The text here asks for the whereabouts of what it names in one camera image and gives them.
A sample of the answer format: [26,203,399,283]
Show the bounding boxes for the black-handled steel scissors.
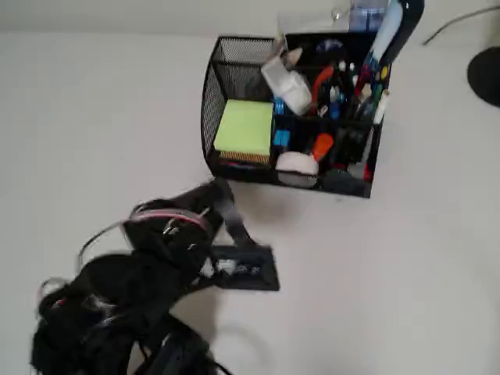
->
[210,177,261,249]

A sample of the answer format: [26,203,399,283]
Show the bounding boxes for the black mesh desk organizer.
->
[201,31,391,199]

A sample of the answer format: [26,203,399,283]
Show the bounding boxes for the clear plastic zip bag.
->
[276,0,388,35]

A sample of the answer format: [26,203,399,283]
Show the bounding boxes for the yellow brown note pad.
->
[218,150,271,166]

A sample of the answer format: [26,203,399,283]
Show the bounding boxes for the green sticky note pad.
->
[213,98,274,155]

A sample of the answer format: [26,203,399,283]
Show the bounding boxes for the blue sticky flag stack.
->
[273,96,291,148]

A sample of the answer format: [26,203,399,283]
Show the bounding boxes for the white tape roll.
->
[275,151,320,188]

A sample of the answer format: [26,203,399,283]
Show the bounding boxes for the orange-capped glue stick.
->
[310,132,335,163]

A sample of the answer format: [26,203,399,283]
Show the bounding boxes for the white grey tape dispenser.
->
[260,54,313,116]

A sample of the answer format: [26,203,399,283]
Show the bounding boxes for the red grey small item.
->
[346,162,372,181]

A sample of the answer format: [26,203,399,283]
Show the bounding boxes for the blue-capped pen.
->
[329,88,341,120]

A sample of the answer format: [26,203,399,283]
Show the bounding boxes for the card with globe picture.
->
[315,38,345,54]

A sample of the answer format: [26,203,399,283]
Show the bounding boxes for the white marker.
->
[373,91,391,124]

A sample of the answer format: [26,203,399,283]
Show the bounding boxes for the dark blue curved glossy item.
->
[362,0,426,75]

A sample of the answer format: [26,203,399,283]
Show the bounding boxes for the black round lamp base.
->
[467,45,500,107]

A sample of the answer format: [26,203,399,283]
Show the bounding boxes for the red white servo wire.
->
[129,207,211,236]

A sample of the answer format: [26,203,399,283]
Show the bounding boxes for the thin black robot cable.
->
[77,218,132,269]

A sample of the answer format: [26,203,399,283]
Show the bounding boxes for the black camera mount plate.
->
[195,244,280,292]

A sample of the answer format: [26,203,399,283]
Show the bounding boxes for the red-handled tool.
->
[310,65,335,95]

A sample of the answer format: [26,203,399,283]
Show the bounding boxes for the black lamp cable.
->
[423,5,500,46]

